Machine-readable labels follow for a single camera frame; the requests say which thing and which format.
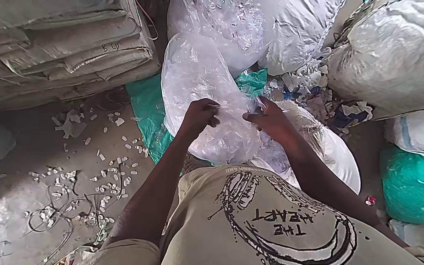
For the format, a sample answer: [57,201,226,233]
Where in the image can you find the person's right forearm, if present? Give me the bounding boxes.
[279,129,411,248]

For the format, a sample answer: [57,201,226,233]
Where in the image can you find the white sack with blue stripe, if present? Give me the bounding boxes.
[384,107,424,158]

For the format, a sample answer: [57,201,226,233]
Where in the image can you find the person's left forearm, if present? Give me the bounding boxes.
[107,129,198,247]

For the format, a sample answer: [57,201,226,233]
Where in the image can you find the tangle of thin dark straps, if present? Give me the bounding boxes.
[24,162,123,254]

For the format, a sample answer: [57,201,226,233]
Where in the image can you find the crumpled green plastic piece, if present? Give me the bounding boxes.
[235,67,268,98]

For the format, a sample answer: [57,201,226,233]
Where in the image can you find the pale sack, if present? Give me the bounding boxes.
[388,219,424,254]

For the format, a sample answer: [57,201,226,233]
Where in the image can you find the scattered small white plastic pieces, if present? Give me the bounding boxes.
[24,112,150,236]

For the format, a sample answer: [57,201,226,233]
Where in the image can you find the large clear bag of shreds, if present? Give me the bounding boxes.
[167,0,277,78]

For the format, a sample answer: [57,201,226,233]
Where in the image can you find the stack of beige sacks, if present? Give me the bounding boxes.
[0,0,161,110]

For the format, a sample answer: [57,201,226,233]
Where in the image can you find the thin pinkish cord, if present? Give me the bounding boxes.
[135,0,159,40]

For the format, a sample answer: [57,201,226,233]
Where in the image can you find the big bulging white sack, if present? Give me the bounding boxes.
[326,0,424,121]

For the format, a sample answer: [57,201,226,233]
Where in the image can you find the pile of purplish plastic shreds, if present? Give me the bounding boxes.
[254,130,292,177]

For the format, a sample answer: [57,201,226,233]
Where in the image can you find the green plastic sheet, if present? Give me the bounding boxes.
[125,73,215,168]

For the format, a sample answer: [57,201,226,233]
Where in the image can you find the person's left hand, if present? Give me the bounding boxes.
[180,98,221,140]

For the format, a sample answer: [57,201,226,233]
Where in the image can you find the open white woven sack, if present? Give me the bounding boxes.
[251,100,361,195]

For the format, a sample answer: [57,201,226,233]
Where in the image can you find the shiny white woven sack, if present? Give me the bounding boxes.
[258,0,346,76]

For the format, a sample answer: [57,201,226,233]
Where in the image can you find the pile of mixed plastic scraps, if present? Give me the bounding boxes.
[264,48,374,134]

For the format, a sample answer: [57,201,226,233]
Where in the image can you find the green full sack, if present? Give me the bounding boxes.
[380,144,424,225]

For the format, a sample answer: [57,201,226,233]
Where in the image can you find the torn white plastic scrap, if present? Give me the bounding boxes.
[52,108,88,140]

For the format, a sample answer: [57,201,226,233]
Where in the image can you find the person's body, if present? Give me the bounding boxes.
[81,164,424,265]

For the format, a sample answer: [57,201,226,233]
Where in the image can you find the clear bag of plastic strips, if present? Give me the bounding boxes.
[161,32,262,165]

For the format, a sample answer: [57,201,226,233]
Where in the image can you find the person's right hand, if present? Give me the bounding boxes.
[242,96,296,144]

